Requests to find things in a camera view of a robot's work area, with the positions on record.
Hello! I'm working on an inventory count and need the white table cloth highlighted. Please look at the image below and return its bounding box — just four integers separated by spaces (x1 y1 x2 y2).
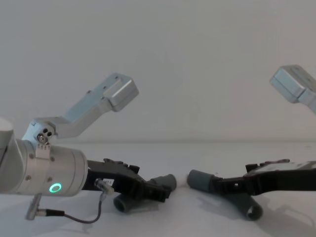
0 141 316 237

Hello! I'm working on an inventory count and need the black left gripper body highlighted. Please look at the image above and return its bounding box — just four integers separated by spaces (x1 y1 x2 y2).
81 158 149 196

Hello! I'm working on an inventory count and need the thin dark gripper cable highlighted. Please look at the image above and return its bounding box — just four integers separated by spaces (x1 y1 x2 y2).
26 178 116 224

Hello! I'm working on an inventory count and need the white curtain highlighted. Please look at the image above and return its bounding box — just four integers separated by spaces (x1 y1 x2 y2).
0 0 316 144

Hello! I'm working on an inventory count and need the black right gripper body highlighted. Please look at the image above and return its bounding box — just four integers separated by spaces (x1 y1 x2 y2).
243 159 316 196

